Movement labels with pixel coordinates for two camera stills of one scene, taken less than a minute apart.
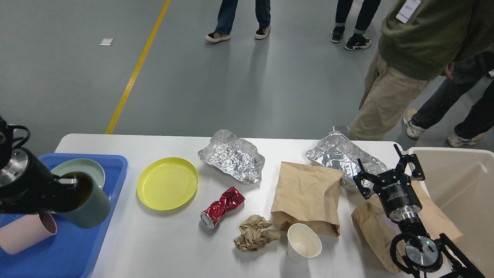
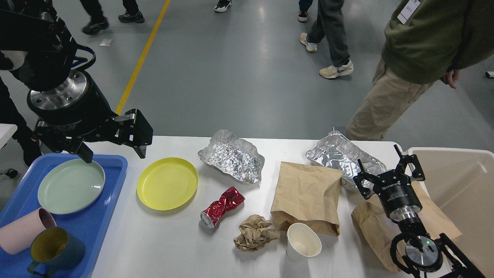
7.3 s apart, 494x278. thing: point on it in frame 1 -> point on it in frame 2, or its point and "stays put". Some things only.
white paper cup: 302,243 stays put
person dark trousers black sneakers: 358,40 -> 131,14
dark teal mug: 87,205 -> 56,247
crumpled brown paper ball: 254,233 stays put
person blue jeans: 226,16 -> 222,5
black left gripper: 26,184 -> 76,109
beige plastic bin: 461,182 stays put
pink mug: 27,231 stays put
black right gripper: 394,188 stays put
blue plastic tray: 70,253 stays put
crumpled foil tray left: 237,156 stays put
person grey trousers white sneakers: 471,72 -> 329,26
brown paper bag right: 378,229 stays put
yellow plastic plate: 167,183 stays put
